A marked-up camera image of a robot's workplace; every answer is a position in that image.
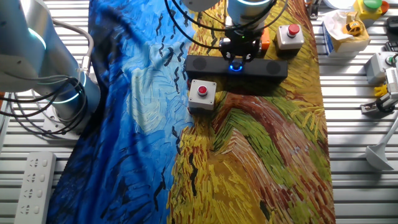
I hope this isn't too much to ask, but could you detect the grey box raised red button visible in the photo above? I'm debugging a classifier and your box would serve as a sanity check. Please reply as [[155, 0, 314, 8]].
[[273, 24, 305, 52]]

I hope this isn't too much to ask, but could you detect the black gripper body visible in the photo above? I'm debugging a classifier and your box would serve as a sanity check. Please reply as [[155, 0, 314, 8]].
[[219, 29, 262, 58]]

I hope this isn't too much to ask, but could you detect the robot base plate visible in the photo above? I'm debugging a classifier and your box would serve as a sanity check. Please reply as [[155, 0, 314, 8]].
[[42, 102, 82, 141]]

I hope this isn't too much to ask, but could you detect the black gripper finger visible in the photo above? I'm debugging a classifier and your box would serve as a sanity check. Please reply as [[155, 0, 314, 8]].
[[221, 49, 239, 65], [241, 50, 259, 65]]

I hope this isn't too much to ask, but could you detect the black speaker bar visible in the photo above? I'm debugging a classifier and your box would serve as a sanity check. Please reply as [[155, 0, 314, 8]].
[[185, 55, 289, 82]]

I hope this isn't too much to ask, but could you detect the cardboard box with white paper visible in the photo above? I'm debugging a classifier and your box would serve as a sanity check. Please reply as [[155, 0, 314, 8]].
[[322, 11, 371, 58]]

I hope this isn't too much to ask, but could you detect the thick grey robot cable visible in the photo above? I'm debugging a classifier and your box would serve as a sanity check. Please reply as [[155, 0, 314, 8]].
[[51, 18, 95, 74]]

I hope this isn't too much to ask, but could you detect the yellow toy car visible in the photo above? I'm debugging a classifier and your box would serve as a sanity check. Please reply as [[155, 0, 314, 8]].
[[343, 20, 364, 37]]

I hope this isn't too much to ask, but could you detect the yellow box green button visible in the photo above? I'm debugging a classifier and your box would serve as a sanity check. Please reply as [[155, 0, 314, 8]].
[[353, 0, 390, 21]]

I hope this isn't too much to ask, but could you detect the white power strip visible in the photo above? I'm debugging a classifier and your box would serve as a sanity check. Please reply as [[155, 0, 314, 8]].
[[14, 151, 57, 224]]

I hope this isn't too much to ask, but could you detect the grey box flat red button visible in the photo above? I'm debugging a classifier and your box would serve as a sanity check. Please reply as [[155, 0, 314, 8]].
[[187, 78, 218, 114]]

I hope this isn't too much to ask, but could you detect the white ribbed device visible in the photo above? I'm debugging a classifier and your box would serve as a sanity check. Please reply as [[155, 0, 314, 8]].
[[384, 67, 398, 108]]

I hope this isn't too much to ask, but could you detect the yellow plastic clip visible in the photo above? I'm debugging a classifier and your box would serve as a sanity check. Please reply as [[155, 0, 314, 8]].
[[374, 84, 389, 98]]

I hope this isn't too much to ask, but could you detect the painted wheatfield print cloth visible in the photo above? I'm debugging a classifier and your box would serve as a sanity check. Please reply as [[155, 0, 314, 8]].
[[46, 0, 336, 224]]

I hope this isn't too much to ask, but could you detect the small metal foot bracket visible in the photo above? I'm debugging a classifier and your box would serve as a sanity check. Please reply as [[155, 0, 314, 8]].
[[360, 101, 386, 115]]

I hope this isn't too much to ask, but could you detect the dark metal post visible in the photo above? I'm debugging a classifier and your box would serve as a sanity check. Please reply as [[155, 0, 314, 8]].
[[306, 0, 321, 20]]

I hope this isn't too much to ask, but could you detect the black base cable bundle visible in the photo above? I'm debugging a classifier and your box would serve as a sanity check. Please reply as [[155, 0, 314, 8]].
[[0, 73, 90, 136]]

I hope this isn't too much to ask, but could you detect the grey control box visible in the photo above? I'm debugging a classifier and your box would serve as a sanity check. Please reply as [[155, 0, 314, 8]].
[[364, 51, 398, 86]]

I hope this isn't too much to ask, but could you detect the blue-lit speaker volume knob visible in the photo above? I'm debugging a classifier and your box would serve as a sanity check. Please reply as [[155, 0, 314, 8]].
[[229, 61, 244, 73]]

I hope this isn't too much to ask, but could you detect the orange box red button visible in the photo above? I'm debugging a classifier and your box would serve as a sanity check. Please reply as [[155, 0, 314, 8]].
[[260, 27, 271, 50]]

